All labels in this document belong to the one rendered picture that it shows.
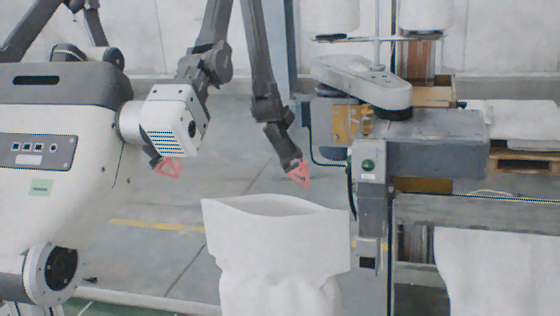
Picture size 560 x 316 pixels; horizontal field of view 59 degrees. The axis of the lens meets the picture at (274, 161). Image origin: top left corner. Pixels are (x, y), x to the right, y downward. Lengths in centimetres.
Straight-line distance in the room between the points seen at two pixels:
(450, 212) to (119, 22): 662
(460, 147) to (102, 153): 76
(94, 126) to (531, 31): 578
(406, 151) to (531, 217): 42
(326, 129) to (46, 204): 90
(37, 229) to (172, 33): 628
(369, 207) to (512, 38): 529
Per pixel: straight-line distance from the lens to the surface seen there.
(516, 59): 646
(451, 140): 117
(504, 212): 142
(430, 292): 184
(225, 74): 111
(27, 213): 106
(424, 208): 141
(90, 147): 102
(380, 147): 112
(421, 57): 162
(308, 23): 141
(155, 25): 731
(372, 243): 128
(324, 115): 158
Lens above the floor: 174
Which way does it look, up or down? 23 degrees down
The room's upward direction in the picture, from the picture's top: 5 degrees counter-clockwise
